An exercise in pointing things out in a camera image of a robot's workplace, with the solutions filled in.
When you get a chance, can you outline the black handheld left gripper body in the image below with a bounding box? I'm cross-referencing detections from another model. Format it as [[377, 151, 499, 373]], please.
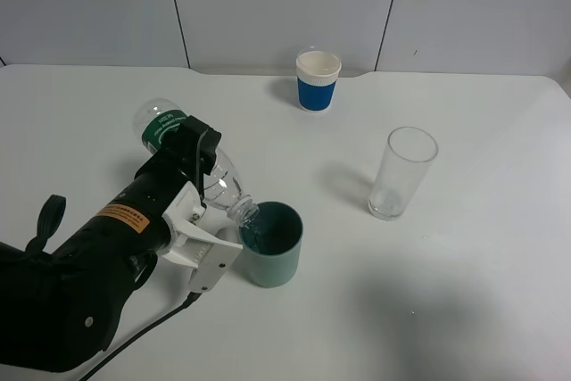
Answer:
[[1, 150, 192, 373]]

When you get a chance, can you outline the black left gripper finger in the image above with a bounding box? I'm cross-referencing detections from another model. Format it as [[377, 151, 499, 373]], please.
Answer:
[[156, 116, 222, 198]]

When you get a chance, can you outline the clear bottle with green label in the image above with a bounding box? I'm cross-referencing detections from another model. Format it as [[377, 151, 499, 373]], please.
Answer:
[[133, 98, 259, 226]]

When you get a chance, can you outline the green plastic cup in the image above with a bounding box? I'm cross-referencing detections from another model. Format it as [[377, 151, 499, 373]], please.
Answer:
[[228, 202, 303, 288]]

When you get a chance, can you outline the blue and white paper cup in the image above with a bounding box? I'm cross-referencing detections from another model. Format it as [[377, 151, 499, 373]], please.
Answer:
[[295, 46, 342, 112]]

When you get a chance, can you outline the tall clear drinking glass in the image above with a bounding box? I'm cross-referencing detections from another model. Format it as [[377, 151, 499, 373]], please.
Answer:
[[368, 127, 439, 221]]

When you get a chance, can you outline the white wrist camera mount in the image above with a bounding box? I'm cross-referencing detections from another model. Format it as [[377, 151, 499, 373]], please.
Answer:
[[161, 182, 243, 294]]

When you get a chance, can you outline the black braided cable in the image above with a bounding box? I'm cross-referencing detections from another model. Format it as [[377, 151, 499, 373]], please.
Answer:
[[70, 291, 202, 381]]

